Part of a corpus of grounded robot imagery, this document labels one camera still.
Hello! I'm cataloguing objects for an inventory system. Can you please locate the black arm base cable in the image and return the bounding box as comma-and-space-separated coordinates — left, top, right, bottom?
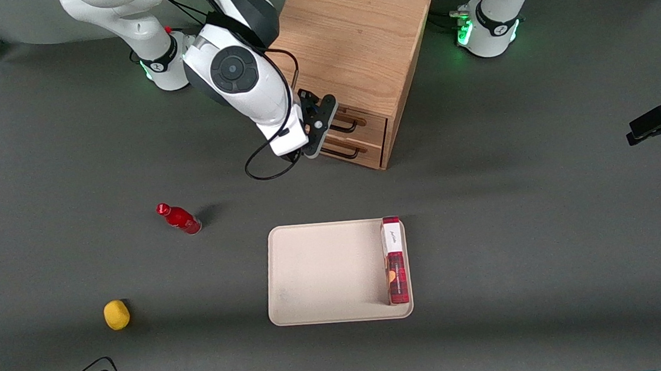
165, 0, 205, 31
427, 0, 493, 32

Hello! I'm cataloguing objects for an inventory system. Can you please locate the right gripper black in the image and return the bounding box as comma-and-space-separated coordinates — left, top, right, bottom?
297, 87, 342, 160

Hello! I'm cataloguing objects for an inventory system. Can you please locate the black right arm wrist cable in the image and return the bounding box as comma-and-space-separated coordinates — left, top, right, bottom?
235, 45, 309, 183

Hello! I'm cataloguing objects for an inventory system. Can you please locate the wooden drawer with black handle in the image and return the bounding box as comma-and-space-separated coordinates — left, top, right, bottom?
324, 96, 392, 151
312, 128, 390, 176

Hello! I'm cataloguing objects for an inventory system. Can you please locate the black right arm base cable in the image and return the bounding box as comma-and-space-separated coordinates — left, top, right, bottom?
165, 0, 205, 31

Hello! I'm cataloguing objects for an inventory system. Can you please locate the red cracker box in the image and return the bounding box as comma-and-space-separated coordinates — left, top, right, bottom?
380, 215, 412, 306

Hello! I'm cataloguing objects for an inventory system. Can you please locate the yellow lemon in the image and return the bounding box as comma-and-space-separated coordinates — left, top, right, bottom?
102, 299, 132, 332

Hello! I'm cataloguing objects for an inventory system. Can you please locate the wooden drawer cabinet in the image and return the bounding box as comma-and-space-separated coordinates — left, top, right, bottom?
260, 0, 446, 179

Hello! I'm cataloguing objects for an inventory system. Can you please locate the black left arm base cable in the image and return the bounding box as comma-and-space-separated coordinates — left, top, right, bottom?
427, 0, 493, 32

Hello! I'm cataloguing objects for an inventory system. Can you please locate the beige plastic tray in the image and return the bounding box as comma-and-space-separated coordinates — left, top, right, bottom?
261, 215, 415, 329

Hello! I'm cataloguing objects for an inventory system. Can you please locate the red bottle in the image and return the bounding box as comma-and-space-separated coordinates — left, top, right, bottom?
156, 200, 203, 238

